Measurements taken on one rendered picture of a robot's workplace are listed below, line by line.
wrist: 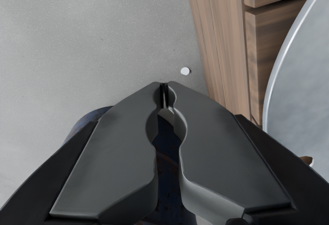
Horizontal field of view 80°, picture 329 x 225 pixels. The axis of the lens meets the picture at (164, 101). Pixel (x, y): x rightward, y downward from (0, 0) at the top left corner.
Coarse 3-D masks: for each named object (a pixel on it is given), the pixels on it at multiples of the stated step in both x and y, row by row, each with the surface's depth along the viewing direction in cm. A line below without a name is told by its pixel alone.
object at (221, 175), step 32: (192, 96) 10; (192, 128) 8; (224, 128) 8; (192, 160) 6; (224, 160) 6; (256, 160) 6; (192, 192) 6; (224, 192) 5; (256, 192) 5; (224, 224) 6
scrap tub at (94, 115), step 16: (96, 112) 56; (80, 128) 52; (160, 128) 54; (160, 144) 48; (176, 144) 56; (160, 160) 44; (176, 160) 49; (160, 176) 40; (176, 176) 44; (160, 192) 37; (176, 192) 40; (160, 208) 34; (176, 208) 37; (144, 224) 30; (160, 224) 32; (176, 224) 34; (192, 224) 39
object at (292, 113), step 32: (320, 0) 11; (288, 32) 12; (320, 32) 12; (288, 64) 13; (320, 64) 13; (288, 96) 14; (320, 96) 14; (288, 128) 16; (320, 128) 16; (320, 160) 18
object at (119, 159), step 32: (128, 96) 10; (160, 96) 11; (96, 128) 8; (128, 128) 8; (96, 160) 6; (128, 160) 6; (64, 192) 6; (96, 192) 6; (128, 192) 5; (128, 224) 6
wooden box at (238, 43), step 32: (192, 0) 37; (224, 0) 17; (256, 0) 12; (288, 0) 12; (224, 32) 20; (256, 32) 13; (224, 64) 24; (256, 64) 14; (224, 96) 30; (256, 96) 15
